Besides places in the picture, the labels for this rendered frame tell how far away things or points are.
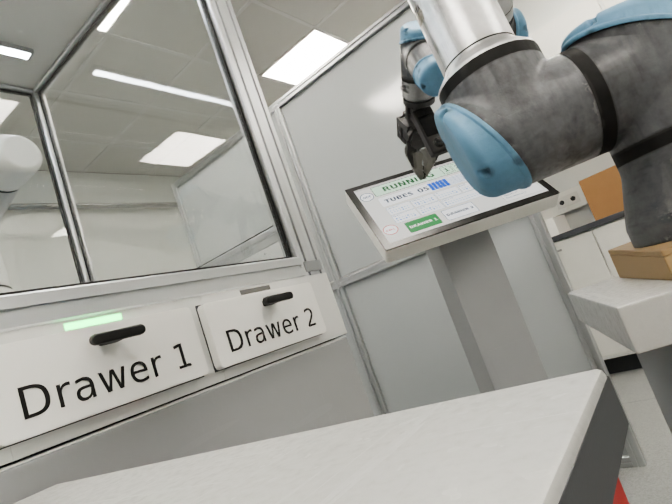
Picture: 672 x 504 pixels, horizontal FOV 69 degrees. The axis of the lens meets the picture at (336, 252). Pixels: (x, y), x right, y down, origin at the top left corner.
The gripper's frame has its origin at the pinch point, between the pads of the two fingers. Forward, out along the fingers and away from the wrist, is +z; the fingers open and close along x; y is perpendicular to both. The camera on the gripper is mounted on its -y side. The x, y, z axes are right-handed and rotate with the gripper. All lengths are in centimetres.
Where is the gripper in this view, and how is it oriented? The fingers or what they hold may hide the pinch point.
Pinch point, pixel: (424, 176)
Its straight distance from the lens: 124.9
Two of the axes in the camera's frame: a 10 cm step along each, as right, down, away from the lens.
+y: -3.3, -5.9, 7.4
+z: 1.3, 7.4, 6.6
